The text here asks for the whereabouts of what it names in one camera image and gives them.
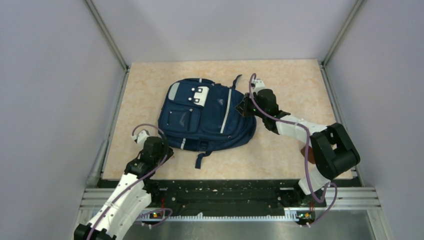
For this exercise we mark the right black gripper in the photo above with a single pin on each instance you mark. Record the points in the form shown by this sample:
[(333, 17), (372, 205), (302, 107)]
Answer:
[(243, 107)]

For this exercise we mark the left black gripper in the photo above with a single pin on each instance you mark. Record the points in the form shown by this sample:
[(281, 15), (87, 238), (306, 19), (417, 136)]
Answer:
[(163, 149)]

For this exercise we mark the navy blue student backpack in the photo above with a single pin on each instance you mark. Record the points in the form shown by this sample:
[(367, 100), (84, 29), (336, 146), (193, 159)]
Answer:
[(200, 115)]

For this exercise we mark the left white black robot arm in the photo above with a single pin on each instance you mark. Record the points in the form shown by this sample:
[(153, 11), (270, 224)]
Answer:
[(130, 197)]

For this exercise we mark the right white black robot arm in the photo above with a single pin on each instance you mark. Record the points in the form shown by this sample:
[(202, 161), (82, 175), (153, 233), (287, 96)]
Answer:
[(328, 149)]

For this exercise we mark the brown leather pouch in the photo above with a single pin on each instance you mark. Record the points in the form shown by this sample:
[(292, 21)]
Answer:
[(307, 151)]

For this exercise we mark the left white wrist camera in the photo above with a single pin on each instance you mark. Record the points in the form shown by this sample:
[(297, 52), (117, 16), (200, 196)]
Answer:
[(141, 136)]

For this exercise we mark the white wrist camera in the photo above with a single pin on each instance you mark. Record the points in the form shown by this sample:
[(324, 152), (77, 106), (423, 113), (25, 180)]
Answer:
[(257, 85), (141, 136)]

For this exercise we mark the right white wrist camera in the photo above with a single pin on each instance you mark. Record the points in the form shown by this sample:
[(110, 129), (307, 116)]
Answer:
[(257, 85)]

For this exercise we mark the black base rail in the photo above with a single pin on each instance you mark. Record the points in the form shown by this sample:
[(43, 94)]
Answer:
[(228, 198)]

